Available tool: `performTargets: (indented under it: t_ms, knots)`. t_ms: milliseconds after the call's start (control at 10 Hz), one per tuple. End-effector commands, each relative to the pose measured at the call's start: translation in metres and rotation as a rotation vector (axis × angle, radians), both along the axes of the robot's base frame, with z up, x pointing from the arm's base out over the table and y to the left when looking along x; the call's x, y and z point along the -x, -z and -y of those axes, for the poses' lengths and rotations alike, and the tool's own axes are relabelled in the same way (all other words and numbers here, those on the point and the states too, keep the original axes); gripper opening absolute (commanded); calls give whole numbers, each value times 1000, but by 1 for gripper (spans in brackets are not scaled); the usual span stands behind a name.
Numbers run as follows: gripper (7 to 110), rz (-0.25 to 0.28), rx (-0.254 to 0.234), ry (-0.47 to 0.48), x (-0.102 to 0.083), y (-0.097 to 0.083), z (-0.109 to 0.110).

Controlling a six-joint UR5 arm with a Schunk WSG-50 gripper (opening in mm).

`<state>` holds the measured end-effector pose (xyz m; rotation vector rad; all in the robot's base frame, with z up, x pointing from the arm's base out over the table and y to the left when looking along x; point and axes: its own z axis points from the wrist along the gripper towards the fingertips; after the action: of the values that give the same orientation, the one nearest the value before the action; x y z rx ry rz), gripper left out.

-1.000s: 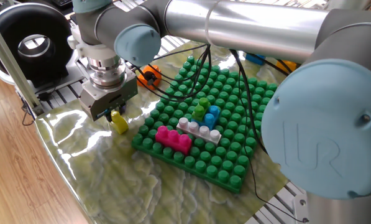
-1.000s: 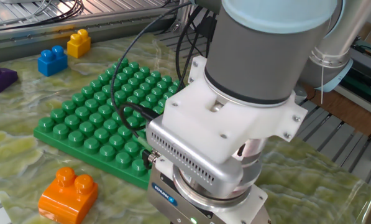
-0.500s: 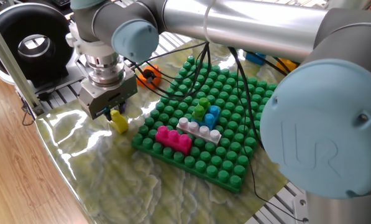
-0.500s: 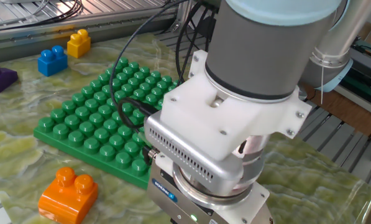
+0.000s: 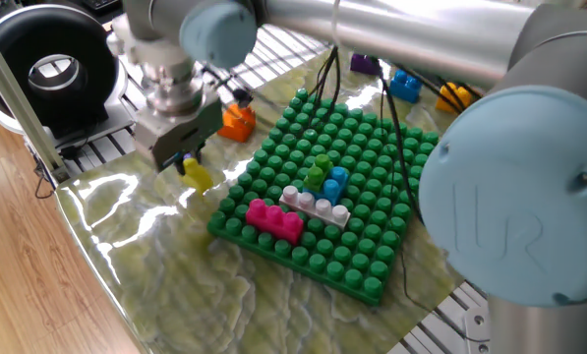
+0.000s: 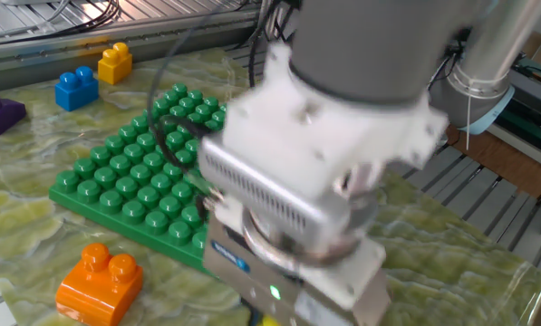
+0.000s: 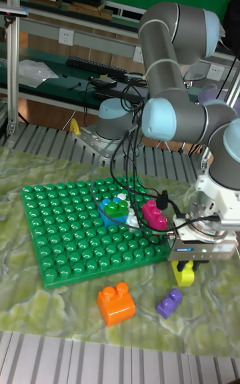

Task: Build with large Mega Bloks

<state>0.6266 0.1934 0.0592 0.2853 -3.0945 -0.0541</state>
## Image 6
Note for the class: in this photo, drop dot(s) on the blue two-stud block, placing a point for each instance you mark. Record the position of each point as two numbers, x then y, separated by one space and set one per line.
77 93

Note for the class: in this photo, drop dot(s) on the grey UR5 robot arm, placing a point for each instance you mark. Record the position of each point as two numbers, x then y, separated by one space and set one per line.
365 45

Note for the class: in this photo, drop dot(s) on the orange two-stud block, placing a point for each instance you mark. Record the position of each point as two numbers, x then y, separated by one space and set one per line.
98 290

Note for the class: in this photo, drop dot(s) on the green marble patterned mat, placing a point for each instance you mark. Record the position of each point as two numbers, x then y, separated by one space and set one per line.
456 280

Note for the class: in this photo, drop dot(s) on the silver Schunk gripper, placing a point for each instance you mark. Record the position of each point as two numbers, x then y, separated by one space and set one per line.
333 290

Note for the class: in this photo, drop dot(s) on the yellow two-stud block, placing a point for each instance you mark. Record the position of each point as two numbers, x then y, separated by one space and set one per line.
115 65

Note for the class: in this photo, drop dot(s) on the yellow-green single-stud block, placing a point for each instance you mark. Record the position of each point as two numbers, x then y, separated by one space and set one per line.
270 321

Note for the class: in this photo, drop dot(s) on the large green studded baseplate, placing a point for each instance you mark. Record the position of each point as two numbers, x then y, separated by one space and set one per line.
138 190

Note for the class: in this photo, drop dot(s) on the aluminium profile rail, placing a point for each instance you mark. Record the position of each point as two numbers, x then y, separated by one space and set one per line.
116 50

